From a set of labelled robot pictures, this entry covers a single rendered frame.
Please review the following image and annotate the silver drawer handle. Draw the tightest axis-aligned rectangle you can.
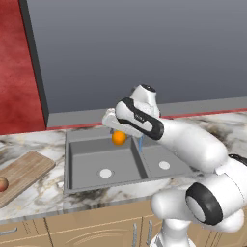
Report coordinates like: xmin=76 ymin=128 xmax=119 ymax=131
xmin=0 ymin=227 xmax=19 ymax=236

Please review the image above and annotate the tan cupboard door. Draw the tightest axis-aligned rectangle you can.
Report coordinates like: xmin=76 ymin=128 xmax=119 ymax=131
xmin=43 ymin=213 xmax=144 ymax=247
xmin=140 ymin=210 xmax=247 ymax=247

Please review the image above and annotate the tan drawer front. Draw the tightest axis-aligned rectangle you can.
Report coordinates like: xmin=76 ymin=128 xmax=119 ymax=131
xmin=0 ymin=217 xmax=49 ymax=247

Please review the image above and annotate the wooden cutting board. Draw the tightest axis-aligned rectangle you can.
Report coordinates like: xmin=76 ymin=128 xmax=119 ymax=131
xmin=0 ymin=150 xmax=57 ymax=209

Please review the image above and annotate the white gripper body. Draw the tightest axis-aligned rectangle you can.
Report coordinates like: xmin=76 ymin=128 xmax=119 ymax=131
xmin=101 ymin=108 xmax=133 ymax=138

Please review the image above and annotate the grey window with dark frame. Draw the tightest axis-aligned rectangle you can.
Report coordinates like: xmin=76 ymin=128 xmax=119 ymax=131
xmin=18 ymin=0 xmax=247 ymax=129

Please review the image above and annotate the blue water stream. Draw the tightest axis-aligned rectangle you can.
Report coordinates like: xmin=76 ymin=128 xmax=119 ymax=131
xmin=138 ymin=134 xmax=145 ymax=152

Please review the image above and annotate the silver cupboard door handle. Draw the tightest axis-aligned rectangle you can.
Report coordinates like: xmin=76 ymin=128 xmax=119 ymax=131
xmin=147 ymin=219 xmax=154 ymax=247
xmin=131 ymin=223 xmax=139 ymax=247

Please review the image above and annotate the orange fruit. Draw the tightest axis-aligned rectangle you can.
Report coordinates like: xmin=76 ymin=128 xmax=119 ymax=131
xmin=111 ymin=130 xmax=128 ymax=146

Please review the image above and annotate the grey double sink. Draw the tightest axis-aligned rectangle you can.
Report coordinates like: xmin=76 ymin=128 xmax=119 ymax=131
xmin=63 ymin=125 xmax=201 ymax=195

